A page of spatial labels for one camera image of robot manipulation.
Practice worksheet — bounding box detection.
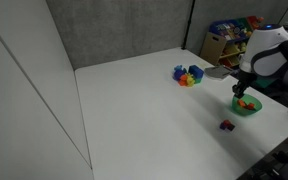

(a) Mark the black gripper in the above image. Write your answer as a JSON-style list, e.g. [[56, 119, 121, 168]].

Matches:
[[231, 68, 258, 100]]

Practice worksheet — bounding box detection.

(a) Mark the green plastic bowl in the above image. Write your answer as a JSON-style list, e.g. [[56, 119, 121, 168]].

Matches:
[[231, 93, 263, 117]]

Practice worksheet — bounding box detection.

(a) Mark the grey folded cloth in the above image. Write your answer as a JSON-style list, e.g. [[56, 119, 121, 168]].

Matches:
[[204, 65, 238, 81]]

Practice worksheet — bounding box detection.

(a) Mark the yellow storage bin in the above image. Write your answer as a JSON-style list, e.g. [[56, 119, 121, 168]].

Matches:
[[225, 43, 242, 56]]

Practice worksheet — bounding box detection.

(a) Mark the large blue toy brick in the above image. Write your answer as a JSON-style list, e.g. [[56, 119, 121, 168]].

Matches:
[[188, 64, 205, 80]]

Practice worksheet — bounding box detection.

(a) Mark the yellow toy piece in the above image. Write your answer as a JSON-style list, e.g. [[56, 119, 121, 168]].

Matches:
[[185, 73, 196, 88]]

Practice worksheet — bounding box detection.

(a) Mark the wooden toy storage shelf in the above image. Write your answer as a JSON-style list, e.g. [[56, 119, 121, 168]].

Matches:
[[199, 15, 271, 69]]

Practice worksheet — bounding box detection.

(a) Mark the orange toy piece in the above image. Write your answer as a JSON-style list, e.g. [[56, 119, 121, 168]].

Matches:
[[178, 74, 189, 87]]

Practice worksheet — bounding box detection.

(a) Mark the blue storage bin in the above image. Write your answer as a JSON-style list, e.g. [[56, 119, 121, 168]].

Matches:
[[209, 19, 246, 42]]

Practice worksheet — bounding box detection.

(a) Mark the blue-purple toy piece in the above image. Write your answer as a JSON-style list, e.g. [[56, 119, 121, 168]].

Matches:
[[173, 64, 188, 81]]

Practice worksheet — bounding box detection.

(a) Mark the green storage bin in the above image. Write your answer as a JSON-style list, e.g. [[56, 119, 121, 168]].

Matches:
[[236, 17, 254, 38]]

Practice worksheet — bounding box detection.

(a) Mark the red storage bin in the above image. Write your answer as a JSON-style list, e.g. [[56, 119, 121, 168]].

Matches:
[[246, 15, 266, 32]]

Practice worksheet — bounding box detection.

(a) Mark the black equipment base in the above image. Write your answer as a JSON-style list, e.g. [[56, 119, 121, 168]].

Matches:
[[237, 124, 288, 180]]

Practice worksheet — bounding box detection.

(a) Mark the black vertical pole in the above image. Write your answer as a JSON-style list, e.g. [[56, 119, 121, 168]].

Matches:
[[181, 0, 196, 51]]

